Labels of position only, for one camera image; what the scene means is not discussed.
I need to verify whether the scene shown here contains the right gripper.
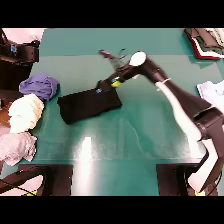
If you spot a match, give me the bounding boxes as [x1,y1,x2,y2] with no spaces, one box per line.
[96,65,135,93]

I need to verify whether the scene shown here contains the black garment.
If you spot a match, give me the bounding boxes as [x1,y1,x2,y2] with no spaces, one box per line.
[57,85,123,126]

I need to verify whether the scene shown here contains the purple garment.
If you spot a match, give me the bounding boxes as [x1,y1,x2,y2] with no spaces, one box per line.
[18,73,61,102]

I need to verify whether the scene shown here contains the cream garment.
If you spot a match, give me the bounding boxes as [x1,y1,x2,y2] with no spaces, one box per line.
[7,93,45,134]

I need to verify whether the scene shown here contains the white garment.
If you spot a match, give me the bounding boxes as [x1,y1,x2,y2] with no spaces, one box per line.
[196,79,224,113]

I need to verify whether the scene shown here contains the pale pink garment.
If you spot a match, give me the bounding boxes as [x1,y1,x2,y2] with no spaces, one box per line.
[0,131,38,167]

